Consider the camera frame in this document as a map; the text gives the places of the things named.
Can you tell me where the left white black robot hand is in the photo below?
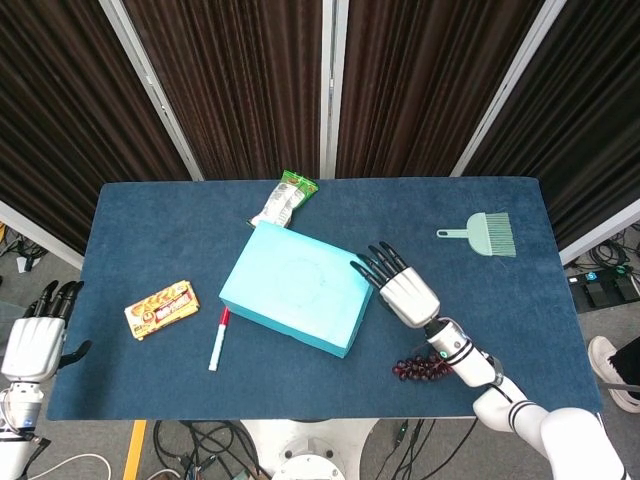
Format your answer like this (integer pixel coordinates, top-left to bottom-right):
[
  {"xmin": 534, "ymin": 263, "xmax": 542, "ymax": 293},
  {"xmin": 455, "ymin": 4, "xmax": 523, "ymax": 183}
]
[{"xmin": 0, "ymin": 279, "xmax": 94, "ymax": 384}]

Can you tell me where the brown curtain partition panel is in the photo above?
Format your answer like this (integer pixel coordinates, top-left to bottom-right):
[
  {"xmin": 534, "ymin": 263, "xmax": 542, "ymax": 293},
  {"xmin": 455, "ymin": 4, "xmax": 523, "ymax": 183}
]
[
  {"xmin": 0, "ymin": 0, "xmax": 204, "ymax": 269},
  {"xmin": 452, "ymin": 0, "xmax": 640, "ymax": 264},
  {"xmin": 334, "ymin": 0, "xmax": 546, "ymax": 180},
  {"xmin": 122, "ymin": 0, "xmax": 335, "ymax": 181}
]

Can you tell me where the white floor cable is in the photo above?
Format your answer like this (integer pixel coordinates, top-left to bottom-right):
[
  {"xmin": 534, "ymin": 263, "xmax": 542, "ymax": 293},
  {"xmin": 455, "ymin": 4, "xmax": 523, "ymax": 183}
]
[{"xmin": 29, "ymin": 452, "xmax": 114, "ymax": 480}]

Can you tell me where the green white snack bag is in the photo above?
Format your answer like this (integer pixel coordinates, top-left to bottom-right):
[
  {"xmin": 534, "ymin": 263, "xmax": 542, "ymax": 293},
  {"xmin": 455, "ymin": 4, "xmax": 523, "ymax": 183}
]
[{"xmin": 246, "ymin": 169, "xmax": 320, "ymax": 229}]

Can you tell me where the dark red grape bunch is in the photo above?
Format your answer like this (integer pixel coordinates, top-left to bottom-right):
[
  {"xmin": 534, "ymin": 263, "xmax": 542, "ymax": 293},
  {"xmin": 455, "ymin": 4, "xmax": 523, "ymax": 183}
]
[{"xmin": 391, "ymin": 353, "xmax": 456, "ymax": 385}]

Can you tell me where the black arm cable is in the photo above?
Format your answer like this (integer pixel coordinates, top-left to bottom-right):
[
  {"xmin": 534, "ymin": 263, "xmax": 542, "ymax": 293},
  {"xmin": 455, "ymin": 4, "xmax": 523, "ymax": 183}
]
[{"xmin": 489, "ymin": 372, "xmax": 519, "ymax": 404}]

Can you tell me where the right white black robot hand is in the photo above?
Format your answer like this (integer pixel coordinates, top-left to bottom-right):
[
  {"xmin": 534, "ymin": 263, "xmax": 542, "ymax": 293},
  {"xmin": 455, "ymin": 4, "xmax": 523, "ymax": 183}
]
[{"xmin": 348, "ymin": 241, "xmax": 441, "ymax": 330}]

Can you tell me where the blue table mat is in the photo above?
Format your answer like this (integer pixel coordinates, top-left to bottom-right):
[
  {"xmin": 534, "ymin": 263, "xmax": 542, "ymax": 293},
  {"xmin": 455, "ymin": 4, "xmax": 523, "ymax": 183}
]
[{"xmin": 46, "ymin": 175, "xmax": 604, "ymax": 421}]

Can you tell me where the black floor cable bundle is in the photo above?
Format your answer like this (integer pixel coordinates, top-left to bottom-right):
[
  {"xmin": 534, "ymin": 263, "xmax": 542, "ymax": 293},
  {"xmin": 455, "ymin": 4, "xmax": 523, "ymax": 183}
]
[{"xmin": 152, "ymin": 419, "xmax": 271, "ymax": 480}]

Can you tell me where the pale green hand brush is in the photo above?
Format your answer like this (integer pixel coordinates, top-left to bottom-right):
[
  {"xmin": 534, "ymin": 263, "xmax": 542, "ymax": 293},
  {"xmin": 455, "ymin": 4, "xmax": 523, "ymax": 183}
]
[{"xmin": 436, "ymin": 211, "xmax": 517, "ymax": 259}]

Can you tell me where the teal cardboard shoe box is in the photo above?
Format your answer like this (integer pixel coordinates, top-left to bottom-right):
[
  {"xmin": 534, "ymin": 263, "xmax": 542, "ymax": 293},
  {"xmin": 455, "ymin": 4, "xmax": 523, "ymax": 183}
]
[{"xmin": 218, "ymin": 221, "xmax": 374, "ymax": 359}]

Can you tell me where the white sneaker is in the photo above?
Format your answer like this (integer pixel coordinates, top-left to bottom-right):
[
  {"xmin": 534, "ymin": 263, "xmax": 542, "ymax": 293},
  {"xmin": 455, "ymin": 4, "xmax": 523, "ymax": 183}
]
[{"xmin": 587, "ymin": 335, "xmax": 640, "ymax": 414}]

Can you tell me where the red-capped white marker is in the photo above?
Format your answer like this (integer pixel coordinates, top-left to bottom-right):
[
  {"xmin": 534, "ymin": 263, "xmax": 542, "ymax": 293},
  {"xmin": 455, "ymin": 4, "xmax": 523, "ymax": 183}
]
[{"xmin": 208, "ymin": 305, "xmax": 232, "ymax": 372}]

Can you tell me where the yellow red snack package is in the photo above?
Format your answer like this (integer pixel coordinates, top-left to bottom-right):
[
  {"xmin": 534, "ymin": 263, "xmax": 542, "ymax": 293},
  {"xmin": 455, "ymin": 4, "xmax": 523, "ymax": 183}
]
[{"xmin": 123, "ymin": 279, "xmax": 201, "ymax": 342}]

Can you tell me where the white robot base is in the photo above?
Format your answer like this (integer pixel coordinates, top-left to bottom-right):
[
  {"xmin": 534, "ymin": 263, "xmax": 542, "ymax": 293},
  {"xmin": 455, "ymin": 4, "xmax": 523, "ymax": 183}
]
[{"xmin": 239, "ymin": 417, "xmax": 381, "ymax": 480}]

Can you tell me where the black trouser leg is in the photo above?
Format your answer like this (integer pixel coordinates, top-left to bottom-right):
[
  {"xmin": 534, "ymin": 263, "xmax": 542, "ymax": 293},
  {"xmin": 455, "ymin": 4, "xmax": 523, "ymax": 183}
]
[{"xmin": 612, "ymin": 337, "xmax": 640, "ymax": 386}]

